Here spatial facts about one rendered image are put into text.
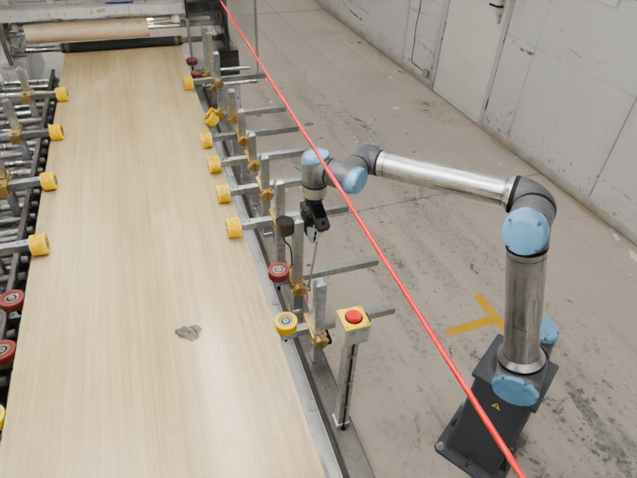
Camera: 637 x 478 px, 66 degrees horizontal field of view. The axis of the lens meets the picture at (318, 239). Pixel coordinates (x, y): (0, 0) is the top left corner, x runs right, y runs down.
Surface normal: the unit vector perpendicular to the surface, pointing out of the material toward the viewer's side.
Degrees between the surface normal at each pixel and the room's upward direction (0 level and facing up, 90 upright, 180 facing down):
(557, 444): 0
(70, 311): 0
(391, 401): 0
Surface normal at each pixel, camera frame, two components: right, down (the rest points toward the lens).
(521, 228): -0.53, 0.43
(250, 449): 0.04, -0.76
